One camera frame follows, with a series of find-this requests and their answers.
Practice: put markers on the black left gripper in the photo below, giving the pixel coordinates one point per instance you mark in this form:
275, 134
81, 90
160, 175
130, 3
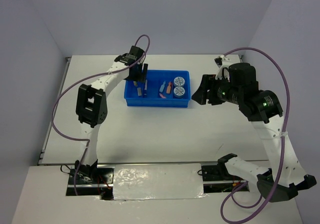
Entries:
139, 76

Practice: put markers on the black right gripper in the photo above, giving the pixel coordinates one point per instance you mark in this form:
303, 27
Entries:
208, 81

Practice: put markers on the white blue pen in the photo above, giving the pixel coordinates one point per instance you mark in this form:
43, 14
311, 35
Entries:
145, 89

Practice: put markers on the grey eraser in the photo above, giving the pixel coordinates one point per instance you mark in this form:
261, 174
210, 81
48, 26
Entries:
139, 91

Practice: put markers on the blue jar sideways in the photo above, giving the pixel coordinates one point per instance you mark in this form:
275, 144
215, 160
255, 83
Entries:
179, 92

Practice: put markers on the blue jar patterned lid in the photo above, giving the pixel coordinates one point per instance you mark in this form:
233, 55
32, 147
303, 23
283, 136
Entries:
179, 81

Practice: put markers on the orange clear case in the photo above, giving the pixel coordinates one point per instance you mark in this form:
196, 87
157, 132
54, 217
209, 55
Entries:
169, 88

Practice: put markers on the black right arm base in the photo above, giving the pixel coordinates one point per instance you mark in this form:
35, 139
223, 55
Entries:
210, 173

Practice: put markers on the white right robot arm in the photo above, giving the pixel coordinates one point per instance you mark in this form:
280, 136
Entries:
285, 177

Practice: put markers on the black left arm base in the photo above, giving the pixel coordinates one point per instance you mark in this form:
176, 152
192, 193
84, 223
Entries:
100, 184

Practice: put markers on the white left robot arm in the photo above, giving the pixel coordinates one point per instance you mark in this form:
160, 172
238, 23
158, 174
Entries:
91, 105

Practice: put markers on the blue compartment tray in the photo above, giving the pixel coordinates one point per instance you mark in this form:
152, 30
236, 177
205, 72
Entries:
155, 78

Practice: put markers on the silver foil sheet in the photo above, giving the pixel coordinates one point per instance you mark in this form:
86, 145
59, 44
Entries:
157, 181

